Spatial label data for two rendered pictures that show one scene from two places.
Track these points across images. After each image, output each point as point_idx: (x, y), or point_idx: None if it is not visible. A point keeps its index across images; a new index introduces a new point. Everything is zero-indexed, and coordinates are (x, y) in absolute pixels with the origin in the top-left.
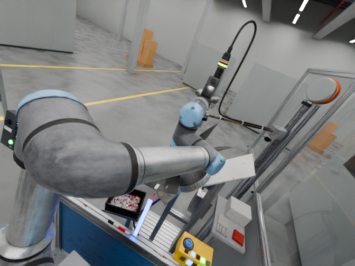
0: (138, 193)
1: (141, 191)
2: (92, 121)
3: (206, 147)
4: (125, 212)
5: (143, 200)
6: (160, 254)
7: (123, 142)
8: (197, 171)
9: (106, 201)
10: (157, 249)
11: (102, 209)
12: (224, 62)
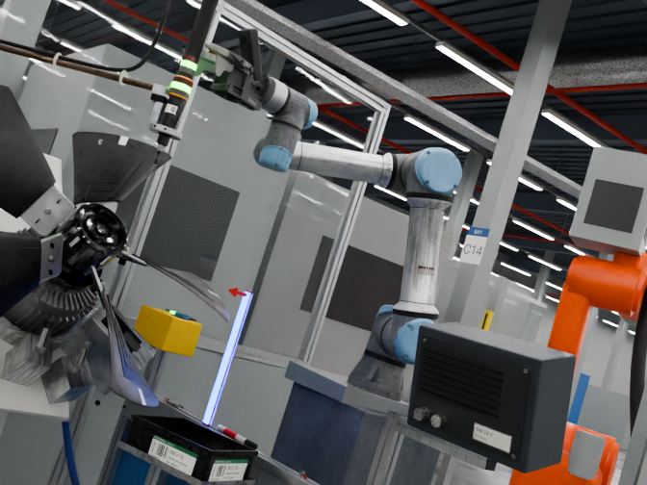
0: (147, 436)
1: (143, 419)
2: (415, 152)
3: None
4: (204, 446)
5: (154, 416)
6: (173, 400)
7: (391, 155)
8: None
9: (252, 450)
10: (172, 407)
11: (254, 479)
12: None
